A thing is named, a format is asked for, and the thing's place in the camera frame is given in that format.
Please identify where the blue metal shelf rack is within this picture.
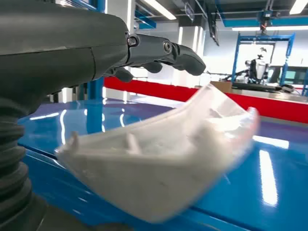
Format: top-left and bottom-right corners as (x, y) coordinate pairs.
(18, 76), (308, 231)

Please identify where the long ceiling light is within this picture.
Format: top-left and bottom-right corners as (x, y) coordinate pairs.
(232, 26), (308, 32)
(289, 0), (308, 15)
(144, 0), (177, 20)

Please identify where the black hanging monitor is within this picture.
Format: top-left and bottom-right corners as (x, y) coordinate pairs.
(208, 13), (220, 47)

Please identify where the brown cardboard box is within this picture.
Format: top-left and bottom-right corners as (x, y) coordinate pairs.
(211, 80), (233, 94)

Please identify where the background humanoid robot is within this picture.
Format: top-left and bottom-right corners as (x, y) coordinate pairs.
(245, 47), (270, 84)

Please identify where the blue gantry frame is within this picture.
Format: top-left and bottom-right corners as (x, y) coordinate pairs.
(231, 33), (296, 87)

